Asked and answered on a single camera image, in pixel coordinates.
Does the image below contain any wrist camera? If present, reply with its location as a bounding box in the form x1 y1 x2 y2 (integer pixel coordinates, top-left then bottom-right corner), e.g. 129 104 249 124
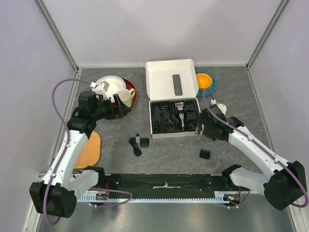
211 100 227 115
92 81 110 97

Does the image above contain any teal scalloped plate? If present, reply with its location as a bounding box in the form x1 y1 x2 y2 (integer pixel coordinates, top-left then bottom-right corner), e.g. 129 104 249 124
196 71 217 97

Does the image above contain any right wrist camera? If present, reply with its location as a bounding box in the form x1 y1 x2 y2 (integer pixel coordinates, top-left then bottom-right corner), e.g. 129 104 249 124
211 100 227 115

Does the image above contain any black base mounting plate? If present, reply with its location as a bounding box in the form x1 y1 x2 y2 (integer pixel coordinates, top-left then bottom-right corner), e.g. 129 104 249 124
98 174 239 199

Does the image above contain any orange bowl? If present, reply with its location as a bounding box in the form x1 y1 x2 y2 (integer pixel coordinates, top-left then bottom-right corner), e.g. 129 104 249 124
196 73 212 90

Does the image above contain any woven bamboo tray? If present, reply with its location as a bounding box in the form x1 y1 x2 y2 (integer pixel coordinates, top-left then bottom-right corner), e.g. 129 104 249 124
74 131 101 169

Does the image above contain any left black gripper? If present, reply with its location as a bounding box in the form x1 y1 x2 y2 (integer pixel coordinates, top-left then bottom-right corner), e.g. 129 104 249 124
91 94 131 121

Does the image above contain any black silver hair clipper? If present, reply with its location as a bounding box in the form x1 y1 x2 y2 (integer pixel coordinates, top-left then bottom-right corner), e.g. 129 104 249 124
175 102 185 131

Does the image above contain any white paper plate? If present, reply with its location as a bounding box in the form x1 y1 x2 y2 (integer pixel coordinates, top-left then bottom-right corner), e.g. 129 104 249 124
96 75 119 98

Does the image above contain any pale yellow mug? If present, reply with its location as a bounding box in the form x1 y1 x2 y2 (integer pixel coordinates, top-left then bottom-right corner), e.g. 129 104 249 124
117 88 136 108

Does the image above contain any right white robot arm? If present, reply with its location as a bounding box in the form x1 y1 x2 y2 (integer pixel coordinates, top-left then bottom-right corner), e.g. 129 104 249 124
197 104 309 210

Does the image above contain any black comb guard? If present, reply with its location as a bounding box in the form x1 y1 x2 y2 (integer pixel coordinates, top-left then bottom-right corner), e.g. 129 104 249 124
140 138 150 148
199 149 211 160

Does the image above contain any small oil bottle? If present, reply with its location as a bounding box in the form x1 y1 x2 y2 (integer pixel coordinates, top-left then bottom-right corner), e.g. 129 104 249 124
135 133 140 143

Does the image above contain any slotted cable duct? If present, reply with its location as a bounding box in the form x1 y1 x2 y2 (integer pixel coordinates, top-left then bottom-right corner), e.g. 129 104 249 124
77 191 240 204

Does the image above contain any white clipper kit box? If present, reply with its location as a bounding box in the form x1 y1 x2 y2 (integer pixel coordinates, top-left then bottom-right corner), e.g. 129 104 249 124
144 58 202 140

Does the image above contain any dark red round tray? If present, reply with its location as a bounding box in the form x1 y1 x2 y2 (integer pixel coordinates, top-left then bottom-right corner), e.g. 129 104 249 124
113 76 137 109

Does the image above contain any black charging cable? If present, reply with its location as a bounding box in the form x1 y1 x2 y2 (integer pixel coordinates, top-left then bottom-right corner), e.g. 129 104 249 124
129 136 143 158

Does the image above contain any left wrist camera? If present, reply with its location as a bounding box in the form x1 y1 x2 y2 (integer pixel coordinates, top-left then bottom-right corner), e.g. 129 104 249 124
92 81 110 97

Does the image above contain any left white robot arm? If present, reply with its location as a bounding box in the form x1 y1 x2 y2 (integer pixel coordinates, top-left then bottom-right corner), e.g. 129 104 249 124
29 91 131 218

